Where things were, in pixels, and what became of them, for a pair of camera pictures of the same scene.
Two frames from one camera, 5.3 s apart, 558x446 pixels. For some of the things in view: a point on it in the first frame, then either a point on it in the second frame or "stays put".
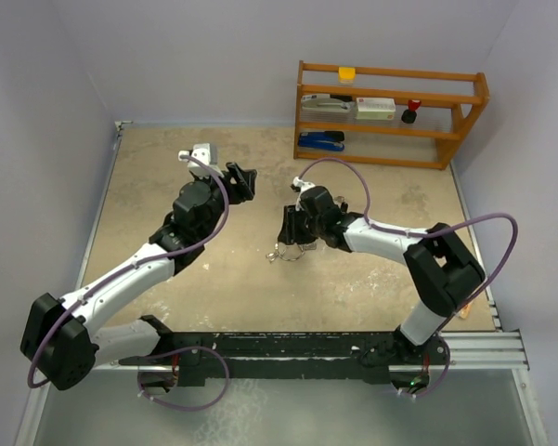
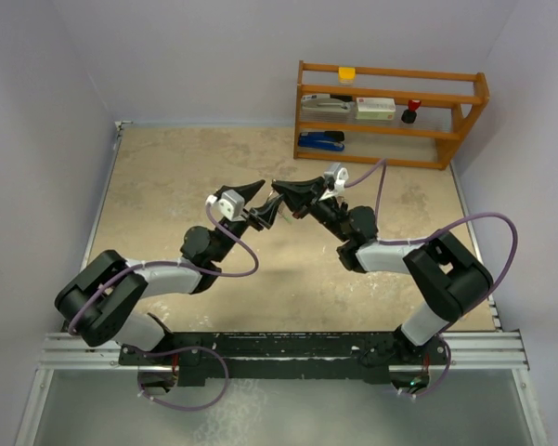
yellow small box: (346, 74) stays put
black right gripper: (290, 233) → (302, 195)
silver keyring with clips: (277, 245) → (269, 197)
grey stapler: (324, 102) stays put
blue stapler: (328, 140) stays put
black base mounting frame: (360, 358) stays put
